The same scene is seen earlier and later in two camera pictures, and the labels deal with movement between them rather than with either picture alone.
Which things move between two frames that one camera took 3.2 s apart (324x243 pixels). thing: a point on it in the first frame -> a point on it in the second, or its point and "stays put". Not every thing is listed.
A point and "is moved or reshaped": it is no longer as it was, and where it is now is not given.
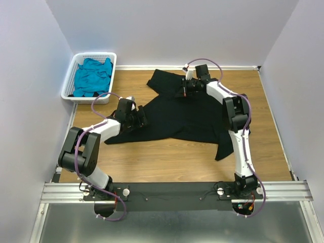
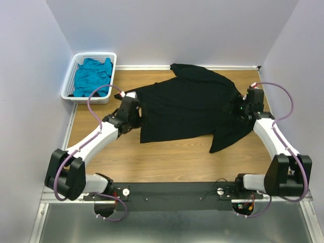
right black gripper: [184, 92] -> [240, 117]
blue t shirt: [92, 77] stays put
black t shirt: [199, 117] is moved or reshaped
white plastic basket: [69, 85] stays put
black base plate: [170, 197] stays put
